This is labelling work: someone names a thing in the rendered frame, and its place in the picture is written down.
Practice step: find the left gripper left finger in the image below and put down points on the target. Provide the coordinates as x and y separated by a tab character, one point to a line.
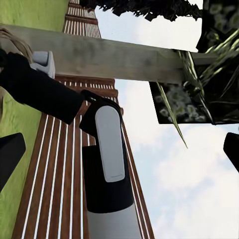
12	148

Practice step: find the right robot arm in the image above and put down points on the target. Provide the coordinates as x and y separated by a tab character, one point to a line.
109	195

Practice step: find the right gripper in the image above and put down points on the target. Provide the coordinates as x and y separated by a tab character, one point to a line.
25	84

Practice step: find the wicker basket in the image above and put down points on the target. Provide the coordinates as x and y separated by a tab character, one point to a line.
25	50

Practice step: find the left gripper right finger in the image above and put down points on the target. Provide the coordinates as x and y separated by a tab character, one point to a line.
231	148

